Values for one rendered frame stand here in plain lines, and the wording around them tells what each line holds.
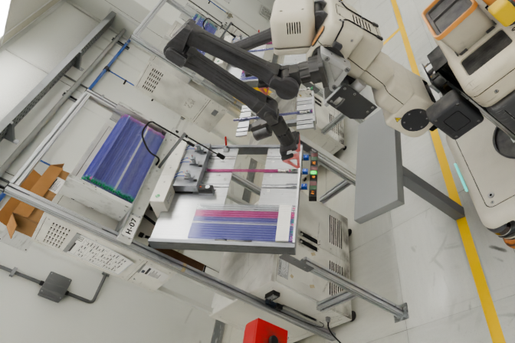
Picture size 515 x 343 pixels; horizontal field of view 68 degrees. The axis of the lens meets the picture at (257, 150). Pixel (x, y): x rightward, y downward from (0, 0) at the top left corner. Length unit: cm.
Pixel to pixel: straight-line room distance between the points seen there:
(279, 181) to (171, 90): 142
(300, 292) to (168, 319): 167
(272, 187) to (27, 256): 207
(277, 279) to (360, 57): 120
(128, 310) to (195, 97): 178
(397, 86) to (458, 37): 24
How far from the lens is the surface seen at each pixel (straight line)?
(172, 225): 201
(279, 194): 200
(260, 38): 175
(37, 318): 332
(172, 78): 308
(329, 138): 320
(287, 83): 125
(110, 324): 342
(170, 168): 218
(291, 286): 213
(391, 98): 150
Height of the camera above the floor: 160
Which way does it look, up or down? 18 degrees down
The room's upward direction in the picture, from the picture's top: 59 degrees counter-clockwise
